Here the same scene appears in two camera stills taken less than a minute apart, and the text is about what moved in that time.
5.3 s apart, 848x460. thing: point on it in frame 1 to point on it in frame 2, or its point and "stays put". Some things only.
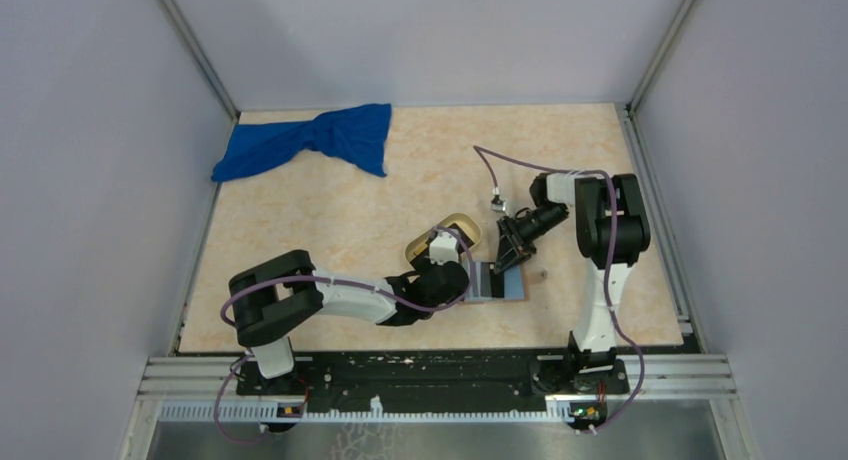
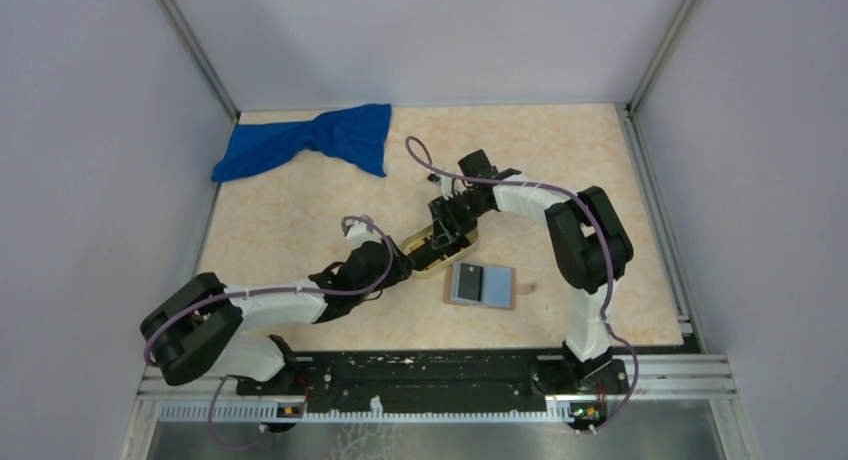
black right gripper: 509,253 to 442,208
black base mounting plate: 439,377 stays put
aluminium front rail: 170,379 stays put
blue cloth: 357,134 stays put
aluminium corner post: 188,37 stays put
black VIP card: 497,282 to 470,282
